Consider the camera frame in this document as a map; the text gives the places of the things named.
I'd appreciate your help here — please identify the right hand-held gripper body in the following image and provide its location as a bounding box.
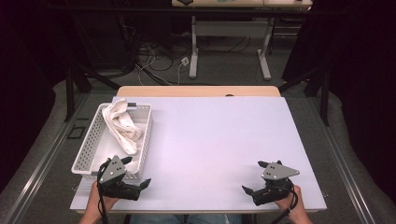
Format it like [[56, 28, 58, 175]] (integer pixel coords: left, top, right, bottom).
[[252, 160, 301, 207]]

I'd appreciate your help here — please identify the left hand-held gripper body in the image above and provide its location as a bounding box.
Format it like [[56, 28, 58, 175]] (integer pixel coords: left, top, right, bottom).
[[97, 154, 142, 202]]

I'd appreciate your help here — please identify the white cloth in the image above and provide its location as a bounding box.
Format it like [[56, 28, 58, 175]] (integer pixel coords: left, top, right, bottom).
[[101, 98, 144, 156]]

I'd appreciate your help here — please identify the white perforated plastic basket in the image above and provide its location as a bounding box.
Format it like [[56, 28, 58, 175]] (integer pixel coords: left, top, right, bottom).
[[70, 102, 154, 182]]

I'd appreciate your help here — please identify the person's right hand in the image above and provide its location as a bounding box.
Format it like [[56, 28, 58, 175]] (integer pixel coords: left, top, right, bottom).
[[274, 185, 308, 220]]

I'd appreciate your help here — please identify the person's left hand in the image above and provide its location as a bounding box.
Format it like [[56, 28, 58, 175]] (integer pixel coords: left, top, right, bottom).
[[88, 181, 120, 217]]

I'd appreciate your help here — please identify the white table mat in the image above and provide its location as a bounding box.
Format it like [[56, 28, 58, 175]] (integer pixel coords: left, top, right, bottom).
[[69, 95, 328, 215]]

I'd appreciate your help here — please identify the black metal stand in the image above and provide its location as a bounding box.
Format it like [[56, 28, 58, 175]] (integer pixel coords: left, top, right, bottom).
[[63, 60, 121, 123], [277, 65, 332, 127]]

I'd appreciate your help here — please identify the wooden table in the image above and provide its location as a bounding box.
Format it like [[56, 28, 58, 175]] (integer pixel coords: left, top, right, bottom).
[[116, 85, 282, 98]]

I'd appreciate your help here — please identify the white-legged desk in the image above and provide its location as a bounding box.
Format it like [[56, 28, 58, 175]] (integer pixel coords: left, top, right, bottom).
[[171, 0, 314, 81]]

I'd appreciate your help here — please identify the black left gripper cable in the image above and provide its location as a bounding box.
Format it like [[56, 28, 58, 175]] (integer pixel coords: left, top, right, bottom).
[[96, 159, 112, 224]]

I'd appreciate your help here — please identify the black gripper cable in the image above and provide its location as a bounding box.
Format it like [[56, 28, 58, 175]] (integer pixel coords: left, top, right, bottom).
[[270, 186, 299, 224], [96, 159, 112, 224]]

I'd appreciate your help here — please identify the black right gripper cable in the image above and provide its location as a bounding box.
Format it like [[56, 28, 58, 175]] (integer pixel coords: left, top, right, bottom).
[[270, 186, 299, 224]]

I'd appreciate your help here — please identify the tangle of floor cables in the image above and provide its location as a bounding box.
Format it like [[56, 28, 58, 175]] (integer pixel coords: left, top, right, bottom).
[[118, 18, 253, 87]]

